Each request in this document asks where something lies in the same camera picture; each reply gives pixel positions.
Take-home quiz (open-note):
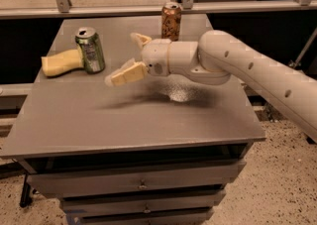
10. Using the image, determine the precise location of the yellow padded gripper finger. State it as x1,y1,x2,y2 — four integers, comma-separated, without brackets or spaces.
130,33,152,50
105,58,148,87

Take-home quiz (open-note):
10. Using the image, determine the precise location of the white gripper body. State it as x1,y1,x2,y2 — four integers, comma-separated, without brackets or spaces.
141,39,171,76

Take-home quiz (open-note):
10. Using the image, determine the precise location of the green soda can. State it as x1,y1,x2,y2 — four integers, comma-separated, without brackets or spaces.
75,27,105,74

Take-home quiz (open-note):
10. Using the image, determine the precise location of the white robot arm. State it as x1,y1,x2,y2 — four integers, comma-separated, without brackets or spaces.
105,30,317,141

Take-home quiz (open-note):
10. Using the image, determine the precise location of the brown soda can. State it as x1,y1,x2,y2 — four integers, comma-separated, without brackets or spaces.
161,2,181,42

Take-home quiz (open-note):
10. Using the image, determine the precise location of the yellow sponge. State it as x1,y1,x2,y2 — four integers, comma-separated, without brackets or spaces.
42,50,84,77

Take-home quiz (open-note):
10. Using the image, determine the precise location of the grey drawer cabinet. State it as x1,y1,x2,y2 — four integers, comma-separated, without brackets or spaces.
0,14,267,225

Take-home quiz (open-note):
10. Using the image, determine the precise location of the top grey drawer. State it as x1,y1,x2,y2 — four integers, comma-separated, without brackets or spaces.
28,160,246,198

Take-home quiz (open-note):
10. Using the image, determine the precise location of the grey drawer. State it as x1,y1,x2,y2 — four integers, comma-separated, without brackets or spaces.
62,189,225,217
28,160,246,198
75,207,214,225

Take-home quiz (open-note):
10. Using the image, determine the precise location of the middle grey drawer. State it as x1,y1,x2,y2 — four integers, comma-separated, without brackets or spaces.
62,189,225,217

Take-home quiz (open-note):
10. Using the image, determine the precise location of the bottom grey drawer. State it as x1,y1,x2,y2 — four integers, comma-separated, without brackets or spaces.
75,207,214,225

